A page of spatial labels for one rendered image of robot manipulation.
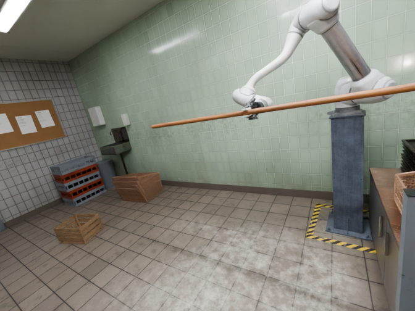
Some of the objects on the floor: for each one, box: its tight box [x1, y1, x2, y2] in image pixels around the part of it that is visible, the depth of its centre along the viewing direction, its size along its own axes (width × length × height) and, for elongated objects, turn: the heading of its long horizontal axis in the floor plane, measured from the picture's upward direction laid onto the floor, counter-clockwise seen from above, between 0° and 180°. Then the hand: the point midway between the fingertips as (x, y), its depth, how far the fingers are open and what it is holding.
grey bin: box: [94, 159, 117, 189], centre depth 410 cm, size 38×38×55 cm
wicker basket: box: [115, 183, 163, 202], centre depth 325 cm, size 49×56×28 cm
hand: (246, 112), depth 111 cm, fingers closed on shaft, 3 cm apart
